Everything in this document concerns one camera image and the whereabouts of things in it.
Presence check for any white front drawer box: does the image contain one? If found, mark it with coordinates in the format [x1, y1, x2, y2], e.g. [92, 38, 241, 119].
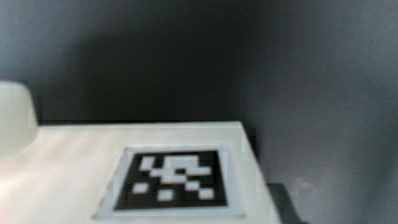
[0, 81, 282, 224]

